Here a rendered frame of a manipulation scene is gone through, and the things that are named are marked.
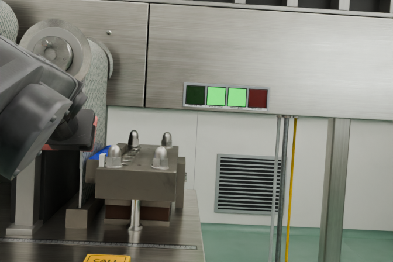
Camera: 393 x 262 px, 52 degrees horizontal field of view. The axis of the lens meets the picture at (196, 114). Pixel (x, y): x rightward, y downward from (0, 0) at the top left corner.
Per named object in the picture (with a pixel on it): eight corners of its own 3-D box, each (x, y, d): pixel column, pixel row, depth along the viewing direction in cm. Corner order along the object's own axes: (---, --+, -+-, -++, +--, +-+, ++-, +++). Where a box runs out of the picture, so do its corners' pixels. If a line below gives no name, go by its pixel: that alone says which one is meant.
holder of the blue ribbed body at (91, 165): (85, 183, 85) (86, 159, 85) (106, 164, 108) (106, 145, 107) (100, 183, 85) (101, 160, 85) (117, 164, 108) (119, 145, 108)
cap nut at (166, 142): (159, 147, 115) (160, 131, 115) (160, 145, 118) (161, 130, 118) (172, 148, 115) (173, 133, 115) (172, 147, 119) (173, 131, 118)
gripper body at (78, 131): (90, 148, 68) (82, 130, 61) (30, 146, 68) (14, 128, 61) (96, 114, 71) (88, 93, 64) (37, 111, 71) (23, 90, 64)
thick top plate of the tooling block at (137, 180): (94, 198, 81) (96, 168, 80) (124, 163, 121) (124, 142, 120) (175, 202, 81) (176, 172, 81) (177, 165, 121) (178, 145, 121)
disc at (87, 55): (16, 90, 82) (19, 16, 81) (17, 90, 83) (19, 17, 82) (89, 94, 83) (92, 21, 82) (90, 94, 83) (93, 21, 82)
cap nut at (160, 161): (150, 169, 83) (151, 147, 83) (152, 165, 86) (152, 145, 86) (168, 169, 83) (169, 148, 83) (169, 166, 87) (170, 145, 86)
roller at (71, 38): (24, 82, 82) (26, 25, 81) (62, 85, 108) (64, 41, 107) (81, 85, 82) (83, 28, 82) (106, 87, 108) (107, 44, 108)
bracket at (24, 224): (4, 235, 77) (9, 75, 75) (18, 224, 83) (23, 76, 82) (31, 237, 77) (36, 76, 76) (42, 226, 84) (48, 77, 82)
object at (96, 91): (79, 168, 84) (82, 79, 83) (102, 152, 107) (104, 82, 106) (81, 169, 84) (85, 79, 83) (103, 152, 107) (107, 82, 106)
